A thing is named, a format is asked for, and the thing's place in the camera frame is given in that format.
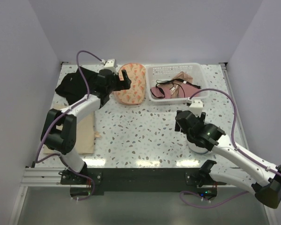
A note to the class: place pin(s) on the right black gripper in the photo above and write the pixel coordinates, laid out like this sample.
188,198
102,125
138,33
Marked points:
201,118

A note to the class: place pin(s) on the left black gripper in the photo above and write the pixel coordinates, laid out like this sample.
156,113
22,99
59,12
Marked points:
118,81

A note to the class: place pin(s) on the tulip print mesh laundry bag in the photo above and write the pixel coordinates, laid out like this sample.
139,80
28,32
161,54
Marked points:
135,95

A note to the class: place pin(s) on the round white mesh laundry bag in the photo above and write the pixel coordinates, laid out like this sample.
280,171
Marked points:
197,150

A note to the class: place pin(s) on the white plastic basket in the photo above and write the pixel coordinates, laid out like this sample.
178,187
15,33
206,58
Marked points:
165,72

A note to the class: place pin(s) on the black garment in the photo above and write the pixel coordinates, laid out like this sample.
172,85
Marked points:
73,87

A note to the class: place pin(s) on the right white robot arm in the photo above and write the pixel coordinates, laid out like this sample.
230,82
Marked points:
252,173

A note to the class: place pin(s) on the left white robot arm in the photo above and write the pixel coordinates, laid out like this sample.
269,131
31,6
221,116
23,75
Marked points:
60,127

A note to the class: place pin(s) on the pink beige bra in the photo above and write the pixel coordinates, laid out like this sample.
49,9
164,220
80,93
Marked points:
175,87

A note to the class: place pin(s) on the beige folded garment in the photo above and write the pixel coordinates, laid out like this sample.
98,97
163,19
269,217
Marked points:
85,134

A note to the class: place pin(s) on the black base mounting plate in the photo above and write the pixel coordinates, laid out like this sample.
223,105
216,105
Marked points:
98,181

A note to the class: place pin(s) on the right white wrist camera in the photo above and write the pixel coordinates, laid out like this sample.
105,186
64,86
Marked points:
195,106

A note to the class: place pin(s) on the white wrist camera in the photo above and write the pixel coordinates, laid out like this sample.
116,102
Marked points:
195,106
109,64

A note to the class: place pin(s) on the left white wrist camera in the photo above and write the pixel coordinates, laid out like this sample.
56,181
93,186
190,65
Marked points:
109,64

